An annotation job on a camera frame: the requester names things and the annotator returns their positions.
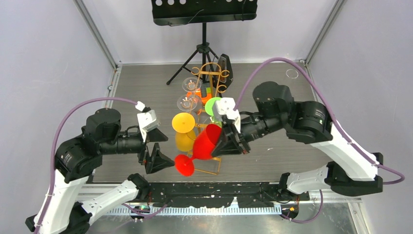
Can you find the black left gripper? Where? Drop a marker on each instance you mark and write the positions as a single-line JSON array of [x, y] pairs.
[[157, 160]]

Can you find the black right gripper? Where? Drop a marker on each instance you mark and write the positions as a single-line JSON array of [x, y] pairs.
[[225, 146]]

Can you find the red silicone wine glass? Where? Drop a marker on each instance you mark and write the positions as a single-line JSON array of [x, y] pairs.
[[202, 149]]

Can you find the gold wire wine glass rack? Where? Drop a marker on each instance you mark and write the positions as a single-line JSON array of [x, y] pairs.
[[211, 79]]

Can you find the clear tall flute glass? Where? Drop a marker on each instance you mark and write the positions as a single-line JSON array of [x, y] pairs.
[[292, 73]]

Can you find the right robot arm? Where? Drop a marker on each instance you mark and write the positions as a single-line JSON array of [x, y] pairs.
[[351, 171]]

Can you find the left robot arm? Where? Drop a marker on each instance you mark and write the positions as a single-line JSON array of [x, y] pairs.
[[75, 161]]

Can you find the yellow silicone wine glass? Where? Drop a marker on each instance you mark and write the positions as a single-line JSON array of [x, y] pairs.
[[183, 124]]

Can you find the green silicone wine glass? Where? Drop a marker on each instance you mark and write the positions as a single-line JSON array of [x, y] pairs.
[[209, 110]]

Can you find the clear wine glass back left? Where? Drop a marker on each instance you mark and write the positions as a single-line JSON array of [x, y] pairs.
[[187, 102]]

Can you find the clear wine glass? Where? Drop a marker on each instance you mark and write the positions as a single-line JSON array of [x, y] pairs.
[[191, 84], [187, 102]]

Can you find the clear wine glass back right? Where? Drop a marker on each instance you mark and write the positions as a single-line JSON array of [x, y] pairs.
[[191, 84]]

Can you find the orange toy block piece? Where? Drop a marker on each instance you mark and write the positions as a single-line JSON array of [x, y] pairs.
[[205, 94]]

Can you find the black metronome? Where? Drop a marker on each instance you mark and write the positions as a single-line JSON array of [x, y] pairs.
[[226, 76]]

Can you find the black music stand tripod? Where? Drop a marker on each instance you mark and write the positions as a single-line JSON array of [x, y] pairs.
[[183, 12]]

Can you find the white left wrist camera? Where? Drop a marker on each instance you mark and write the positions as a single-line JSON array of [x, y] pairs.
[[147, 119]]

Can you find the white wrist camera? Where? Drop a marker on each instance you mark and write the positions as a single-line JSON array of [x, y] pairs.
[[225, 107], [147, 119]]

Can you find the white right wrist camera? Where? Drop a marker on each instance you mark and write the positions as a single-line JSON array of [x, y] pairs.
[[225, 107]]

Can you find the black taped front rail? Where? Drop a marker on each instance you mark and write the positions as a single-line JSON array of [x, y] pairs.
[[212, 194]]

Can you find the white slotted cable duct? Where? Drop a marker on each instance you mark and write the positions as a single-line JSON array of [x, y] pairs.
[[233, 209]]

